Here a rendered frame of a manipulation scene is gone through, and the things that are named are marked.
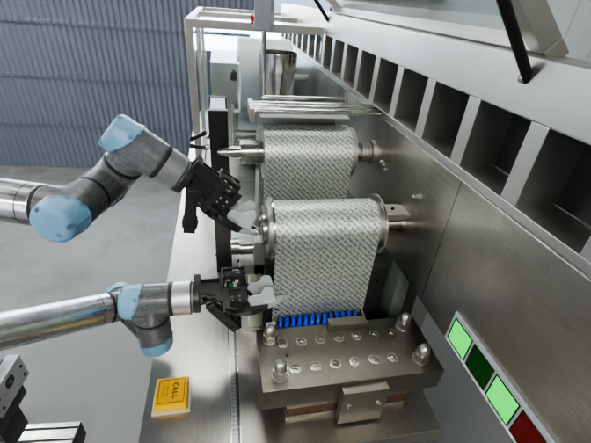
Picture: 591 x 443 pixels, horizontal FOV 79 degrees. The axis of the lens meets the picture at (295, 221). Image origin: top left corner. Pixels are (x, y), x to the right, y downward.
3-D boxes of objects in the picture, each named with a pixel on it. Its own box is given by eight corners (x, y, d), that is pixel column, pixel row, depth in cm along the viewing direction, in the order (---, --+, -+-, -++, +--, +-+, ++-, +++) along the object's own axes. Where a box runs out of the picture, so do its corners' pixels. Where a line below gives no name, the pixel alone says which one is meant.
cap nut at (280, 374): (270, 368, 77) (271, 354, 74) (287, 366, 77) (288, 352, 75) (272, 383, 74) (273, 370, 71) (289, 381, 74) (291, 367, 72)
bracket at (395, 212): (378, 209, 88) (380, 202, 87) (400, 209, 89) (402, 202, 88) (386, 221, 84) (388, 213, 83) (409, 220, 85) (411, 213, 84)
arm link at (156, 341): (156, 322, 95) (149, 290, 89) (181, 346, 89) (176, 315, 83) (127, 339, 89) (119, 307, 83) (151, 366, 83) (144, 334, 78)
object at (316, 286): (272, 318, 90) (274, 259, 80) (361, 310, 94) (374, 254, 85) (272, 319, 90) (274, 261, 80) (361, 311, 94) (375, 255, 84)
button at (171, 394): (158, 385, 86) (157, 378, 84) (189, 381, 87) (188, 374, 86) (154, 413, 80) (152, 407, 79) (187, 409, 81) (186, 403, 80)
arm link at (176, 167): (149, 185, 69) (155, 167, 76) (170, 198, 71) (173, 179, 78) (171, 156, 67) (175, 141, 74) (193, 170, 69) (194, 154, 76)
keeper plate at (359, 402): (334, 415, 81) (341, 385, 76) (376, 409, 83) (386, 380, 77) (338, 426, 79) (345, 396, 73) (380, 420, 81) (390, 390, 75)
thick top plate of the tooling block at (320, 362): (255, 346, 88) (255, 330, 85) (406, 331, 96) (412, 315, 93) (262, 410, 75) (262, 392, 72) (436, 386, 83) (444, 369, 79)
